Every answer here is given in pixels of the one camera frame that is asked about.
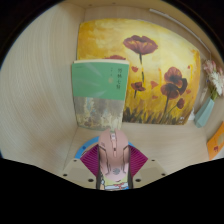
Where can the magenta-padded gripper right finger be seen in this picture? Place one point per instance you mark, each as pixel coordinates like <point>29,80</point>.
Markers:
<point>138,160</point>

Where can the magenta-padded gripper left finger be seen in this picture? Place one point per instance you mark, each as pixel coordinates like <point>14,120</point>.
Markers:
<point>88,163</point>

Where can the pink computer mouse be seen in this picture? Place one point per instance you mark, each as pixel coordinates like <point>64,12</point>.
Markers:
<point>114,153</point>

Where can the teal faceted vase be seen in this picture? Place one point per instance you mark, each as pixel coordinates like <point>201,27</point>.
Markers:
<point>203,115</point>

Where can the green cover book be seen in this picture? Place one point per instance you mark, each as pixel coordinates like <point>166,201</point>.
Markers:
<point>98,83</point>

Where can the orange cover book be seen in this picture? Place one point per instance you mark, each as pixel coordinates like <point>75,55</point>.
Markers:
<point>217,141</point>

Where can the pink and white flower bouquet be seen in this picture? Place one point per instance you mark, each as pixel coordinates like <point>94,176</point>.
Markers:
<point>215,78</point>

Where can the yellow poppy flower painting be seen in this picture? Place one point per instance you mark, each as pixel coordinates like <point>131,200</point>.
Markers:
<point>166,43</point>

